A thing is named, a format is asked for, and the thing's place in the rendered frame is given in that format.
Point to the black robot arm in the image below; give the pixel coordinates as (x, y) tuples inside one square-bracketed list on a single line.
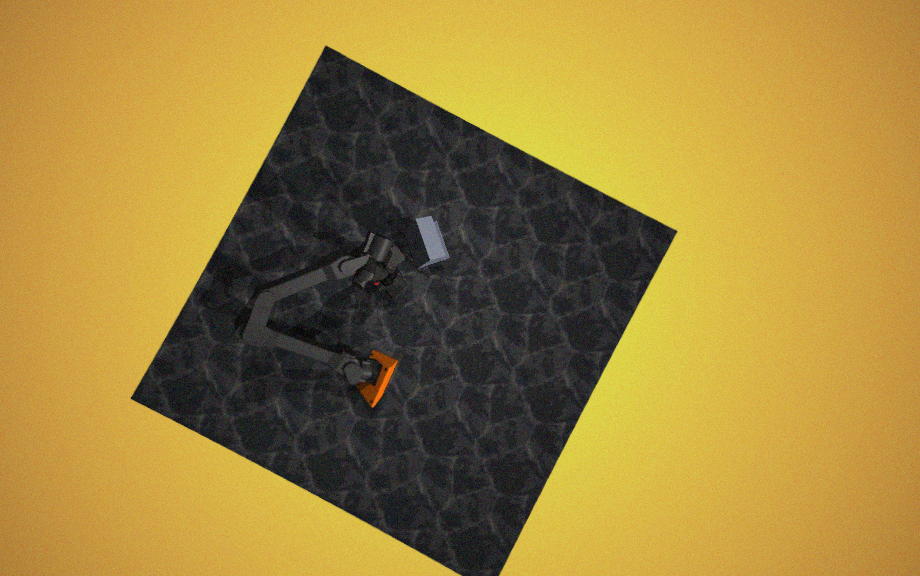
[(254, 328)]

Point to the dark grey sloped panel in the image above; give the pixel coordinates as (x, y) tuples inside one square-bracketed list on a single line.
[(425, 242)]

